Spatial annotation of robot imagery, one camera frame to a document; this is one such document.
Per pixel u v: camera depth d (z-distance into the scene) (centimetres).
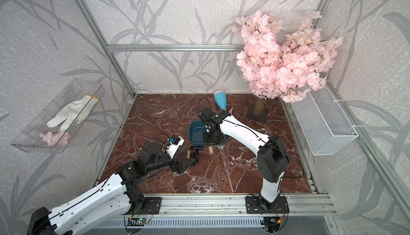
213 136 70
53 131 61
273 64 69
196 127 99
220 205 75
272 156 45
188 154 89
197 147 91
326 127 60
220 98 110
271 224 71
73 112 68
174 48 165
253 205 74
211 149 80
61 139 56
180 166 65
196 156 89
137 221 71
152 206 74
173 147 65
